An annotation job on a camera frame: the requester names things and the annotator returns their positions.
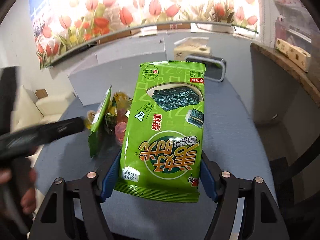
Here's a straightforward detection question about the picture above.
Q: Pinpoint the tulip landscape poster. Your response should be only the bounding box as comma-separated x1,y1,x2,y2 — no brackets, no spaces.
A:
29,0,260,68

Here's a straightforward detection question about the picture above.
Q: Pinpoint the tissue pack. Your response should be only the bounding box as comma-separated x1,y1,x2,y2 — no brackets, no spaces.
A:
174,37,211,61

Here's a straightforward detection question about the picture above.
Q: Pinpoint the green seaweed snack bag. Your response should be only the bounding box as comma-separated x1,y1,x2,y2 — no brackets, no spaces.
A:
115,61,206,203

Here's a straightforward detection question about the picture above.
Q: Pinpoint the cardboard piece on sofa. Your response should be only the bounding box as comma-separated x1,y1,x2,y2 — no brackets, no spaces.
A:
35,89,48,100

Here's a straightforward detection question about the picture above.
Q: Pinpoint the yellow jelly cup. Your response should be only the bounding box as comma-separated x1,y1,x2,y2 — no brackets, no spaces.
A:
84,110,95,130

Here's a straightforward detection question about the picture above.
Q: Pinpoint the white storage box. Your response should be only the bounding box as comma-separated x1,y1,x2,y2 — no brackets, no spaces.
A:
49,36,167,106

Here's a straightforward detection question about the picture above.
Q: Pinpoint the pink jelly cup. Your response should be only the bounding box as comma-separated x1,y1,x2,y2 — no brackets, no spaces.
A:
115,122,127,146

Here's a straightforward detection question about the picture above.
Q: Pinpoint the cream leather sofa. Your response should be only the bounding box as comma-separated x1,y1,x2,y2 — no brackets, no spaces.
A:
10,86,75,132

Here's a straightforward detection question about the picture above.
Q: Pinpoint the person's left hand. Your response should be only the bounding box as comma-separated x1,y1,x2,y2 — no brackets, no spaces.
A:
0,168,38,215

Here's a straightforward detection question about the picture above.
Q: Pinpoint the plastic drawer organizer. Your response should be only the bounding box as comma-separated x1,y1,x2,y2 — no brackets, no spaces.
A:
274,0,317,52

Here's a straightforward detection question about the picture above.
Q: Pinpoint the green cracker snack bag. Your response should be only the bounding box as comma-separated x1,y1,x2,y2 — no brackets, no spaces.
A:
88,86,112,158

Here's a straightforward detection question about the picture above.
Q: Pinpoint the wooden side shelf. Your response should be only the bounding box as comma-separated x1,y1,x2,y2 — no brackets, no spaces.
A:
250,42,320,111

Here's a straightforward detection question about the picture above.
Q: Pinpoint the beige patterned long box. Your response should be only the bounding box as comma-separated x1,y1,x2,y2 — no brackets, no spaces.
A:
275,38,311,73

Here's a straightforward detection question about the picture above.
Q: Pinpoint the black white-rimmed container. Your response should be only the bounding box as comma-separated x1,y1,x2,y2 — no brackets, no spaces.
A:
185,54,227,82

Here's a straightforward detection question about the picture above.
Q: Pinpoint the small green snack packet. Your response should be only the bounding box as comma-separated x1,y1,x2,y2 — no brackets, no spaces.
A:
104,112,117,135

